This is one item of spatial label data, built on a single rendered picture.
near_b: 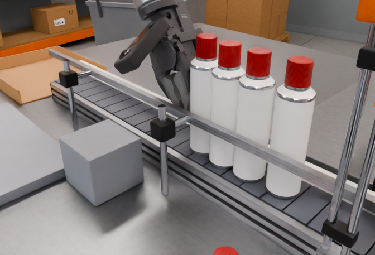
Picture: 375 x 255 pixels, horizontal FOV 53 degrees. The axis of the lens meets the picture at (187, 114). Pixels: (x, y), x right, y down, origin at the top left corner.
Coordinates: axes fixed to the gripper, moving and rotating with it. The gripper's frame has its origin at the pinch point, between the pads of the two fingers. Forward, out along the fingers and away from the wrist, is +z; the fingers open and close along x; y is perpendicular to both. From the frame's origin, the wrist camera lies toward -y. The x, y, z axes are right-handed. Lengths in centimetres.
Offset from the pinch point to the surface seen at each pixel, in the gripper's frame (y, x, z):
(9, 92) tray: -12, 52, -20
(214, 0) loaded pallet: 244, 204, -76
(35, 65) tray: 3, 69, -28
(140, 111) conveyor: 1.1, 16.4, -3.1
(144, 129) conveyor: -3.1, 10.5, 0.3
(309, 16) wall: 399, 201, -34
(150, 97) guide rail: -3.8, 3.6, -5.2
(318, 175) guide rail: -3.7, -24.8, 11.2
